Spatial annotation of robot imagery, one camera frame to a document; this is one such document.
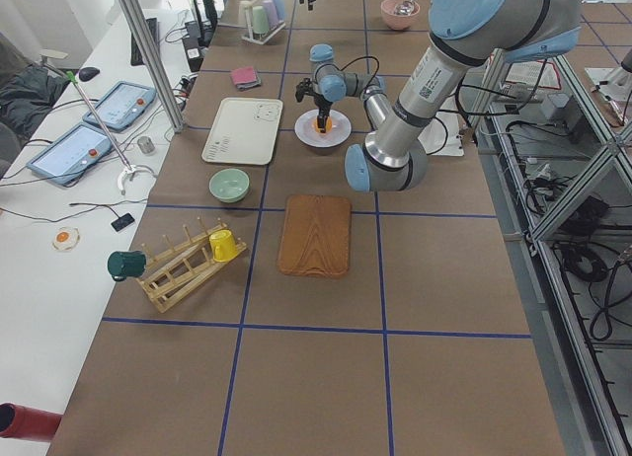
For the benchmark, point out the orange fruit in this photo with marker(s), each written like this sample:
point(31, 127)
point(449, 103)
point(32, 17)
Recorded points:
point(315, 127)

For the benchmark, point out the white round plate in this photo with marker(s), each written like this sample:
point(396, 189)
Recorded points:
point(341, 131)

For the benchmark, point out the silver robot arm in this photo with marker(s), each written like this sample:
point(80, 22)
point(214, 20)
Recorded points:
point(391, 157)

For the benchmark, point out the cream bear tray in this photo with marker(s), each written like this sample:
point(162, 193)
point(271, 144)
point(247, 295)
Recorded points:
point(244, 131)

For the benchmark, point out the blue pastel cup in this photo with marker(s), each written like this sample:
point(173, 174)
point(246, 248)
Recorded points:
point(280, 9)

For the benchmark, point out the purple pastel cup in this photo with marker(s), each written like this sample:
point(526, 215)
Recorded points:
point(271, 12)

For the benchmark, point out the green pastel cup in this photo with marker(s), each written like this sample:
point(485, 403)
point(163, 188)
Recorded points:
point(260, 23)

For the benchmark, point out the beige pastel cup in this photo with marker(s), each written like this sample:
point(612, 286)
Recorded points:
point(245, 15)

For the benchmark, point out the pink cloth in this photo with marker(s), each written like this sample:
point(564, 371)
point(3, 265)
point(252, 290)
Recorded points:
point(244, 74)

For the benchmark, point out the pink bowl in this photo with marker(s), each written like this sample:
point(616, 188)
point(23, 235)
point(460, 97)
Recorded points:
point(394, 19)

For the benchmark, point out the metal scoop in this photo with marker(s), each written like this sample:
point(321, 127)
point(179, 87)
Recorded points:
point(405, 8)

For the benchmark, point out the green ceramic bowl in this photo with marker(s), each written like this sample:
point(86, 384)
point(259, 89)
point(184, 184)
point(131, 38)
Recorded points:
point(229, 185)

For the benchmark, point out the wooden cutting board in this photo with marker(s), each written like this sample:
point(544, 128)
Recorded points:
point(316, 236)

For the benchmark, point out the yellow mug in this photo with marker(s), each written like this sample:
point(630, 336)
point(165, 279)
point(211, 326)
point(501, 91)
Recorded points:
point(223, 245)

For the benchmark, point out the small metal cylinder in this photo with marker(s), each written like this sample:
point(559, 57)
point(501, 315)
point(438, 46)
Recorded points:
point(145, 145)

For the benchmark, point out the upper teach pendant tablet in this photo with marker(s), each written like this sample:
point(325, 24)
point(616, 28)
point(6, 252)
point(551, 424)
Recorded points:
point(123, 104)

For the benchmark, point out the teach pendant tablet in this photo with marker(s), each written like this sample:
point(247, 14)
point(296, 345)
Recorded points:
point(123, 104)
point(71, 155)

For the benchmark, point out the metal rod with claw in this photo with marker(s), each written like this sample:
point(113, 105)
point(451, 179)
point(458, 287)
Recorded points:
point(129, 170)

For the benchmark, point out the wooden dish rack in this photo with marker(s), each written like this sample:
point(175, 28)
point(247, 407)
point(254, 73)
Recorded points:
point(180, 269)

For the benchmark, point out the small black device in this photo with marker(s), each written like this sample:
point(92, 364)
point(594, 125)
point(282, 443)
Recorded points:
point(122, 222)

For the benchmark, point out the black computer mouse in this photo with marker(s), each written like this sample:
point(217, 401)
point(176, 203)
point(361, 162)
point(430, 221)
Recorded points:
point(86, 74)

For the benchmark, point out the dark green mug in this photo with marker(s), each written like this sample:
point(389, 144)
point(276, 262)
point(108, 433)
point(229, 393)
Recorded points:
point(122, 265)

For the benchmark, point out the lower teach pendant tablet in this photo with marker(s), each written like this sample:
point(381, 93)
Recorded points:
point(71, 155)

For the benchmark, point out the fried egg toy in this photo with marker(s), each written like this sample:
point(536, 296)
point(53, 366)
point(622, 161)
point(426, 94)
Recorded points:
point(66, 239)

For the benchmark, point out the seated person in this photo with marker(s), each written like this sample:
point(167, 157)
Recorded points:
point(29, 91)

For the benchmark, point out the red cylinder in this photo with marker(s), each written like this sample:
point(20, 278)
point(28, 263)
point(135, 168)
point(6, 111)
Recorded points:
point(27, 423)

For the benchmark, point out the white wire cup rack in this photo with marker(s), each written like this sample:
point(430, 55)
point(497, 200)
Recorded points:
point(249, 36)

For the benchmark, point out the aluminium frame post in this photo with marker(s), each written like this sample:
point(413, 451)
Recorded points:
point(150, 52)

